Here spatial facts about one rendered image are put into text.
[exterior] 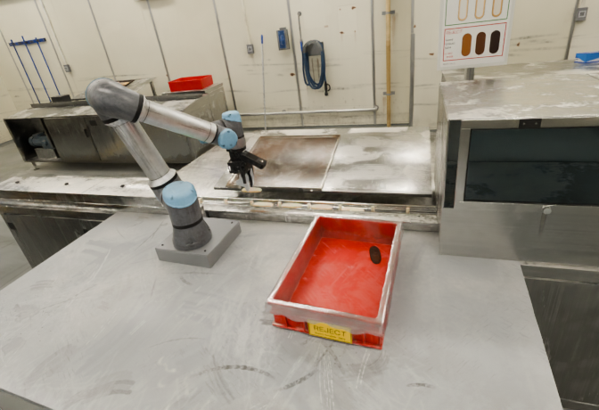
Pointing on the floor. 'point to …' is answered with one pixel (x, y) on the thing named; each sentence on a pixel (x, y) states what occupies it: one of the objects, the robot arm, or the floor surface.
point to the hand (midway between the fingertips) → (250, 186)
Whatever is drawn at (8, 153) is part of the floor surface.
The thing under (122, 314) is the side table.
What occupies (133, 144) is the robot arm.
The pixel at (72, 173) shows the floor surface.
